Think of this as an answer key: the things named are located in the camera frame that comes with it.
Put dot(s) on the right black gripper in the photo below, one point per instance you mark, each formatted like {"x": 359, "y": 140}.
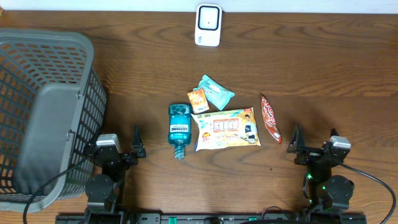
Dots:
{"x": 310, "y": 154}

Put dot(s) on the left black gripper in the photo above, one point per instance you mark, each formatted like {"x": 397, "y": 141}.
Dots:
{"x": 131, "y": 158}

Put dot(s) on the red Top snack bar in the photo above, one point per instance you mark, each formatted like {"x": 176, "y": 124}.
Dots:
{"x": 269, "y": 120}

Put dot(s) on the teal mouthwash bottle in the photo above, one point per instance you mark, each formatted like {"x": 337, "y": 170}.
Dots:
{"x": 179, "y": 128}

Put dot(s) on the small orange snack pack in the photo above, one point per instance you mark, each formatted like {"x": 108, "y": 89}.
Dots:
{"x": 198, "y": 101}

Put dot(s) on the large yellow white snack bag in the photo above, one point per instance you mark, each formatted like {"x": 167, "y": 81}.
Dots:
{"x": 219, "y": 130}

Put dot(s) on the grey plastic shopping basket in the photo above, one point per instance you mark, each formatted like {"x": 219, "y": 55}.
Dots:
{"x": 52, "y": 105}

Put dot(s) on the mint green wipes pack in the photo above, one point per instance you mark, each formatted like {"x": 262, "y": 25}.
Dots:
{"x": 214, "y": 92}

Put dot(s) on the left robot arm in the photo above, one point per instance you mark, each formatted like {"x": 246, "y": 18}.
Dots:
{"x": 105, "y": 190}

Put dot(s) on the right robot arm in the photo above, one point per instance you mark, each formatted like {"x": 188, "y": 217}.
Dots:
{"x": 329, "y": 194}

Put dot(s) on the white barcode scanner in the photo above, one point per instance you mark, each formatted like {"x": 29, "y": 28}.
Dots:
{"x": 208, "y": 25}

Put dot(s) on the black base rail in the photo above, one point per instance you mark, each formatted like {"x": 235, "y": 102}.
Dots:
{"x": 155, "y": 218}

